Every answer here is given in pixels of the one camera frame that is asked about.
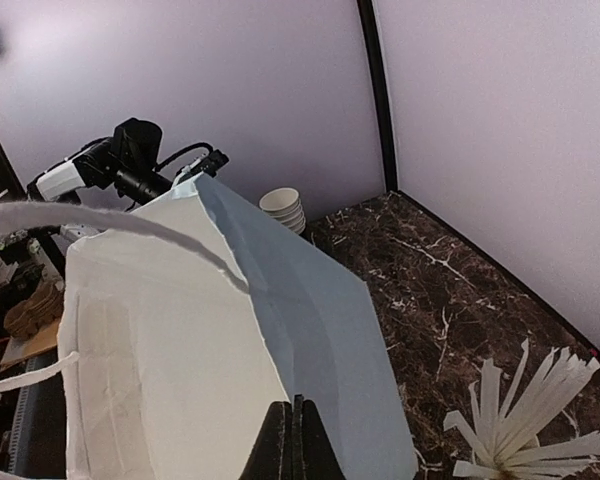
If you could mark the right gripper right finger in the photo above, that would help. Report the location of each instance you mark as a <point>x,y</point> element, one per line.
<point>313,455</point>

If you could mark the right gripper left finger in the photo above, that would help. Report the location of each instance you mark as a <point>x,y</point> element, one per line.
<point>271,455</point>

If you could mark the white paper bag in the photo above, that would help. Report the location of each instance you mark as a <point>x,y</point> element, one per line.
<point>186,319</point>

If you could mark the stack of paper cups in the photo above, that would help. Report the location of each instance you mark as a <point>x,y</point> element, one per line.
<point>284,205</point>

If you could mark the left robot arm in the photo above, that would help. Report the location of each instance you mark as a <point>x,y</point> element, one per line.
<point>127,161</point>

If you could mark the background clutter shelf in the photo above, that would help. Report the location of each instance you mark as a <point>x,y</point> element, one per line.
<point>32,426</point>

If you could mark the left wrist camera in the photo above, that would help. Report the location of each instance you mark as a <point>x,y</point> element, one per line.
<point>209,164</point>

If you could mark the left black frame post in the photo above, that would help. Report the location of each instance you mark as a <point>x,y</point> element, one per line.
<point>376,65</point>

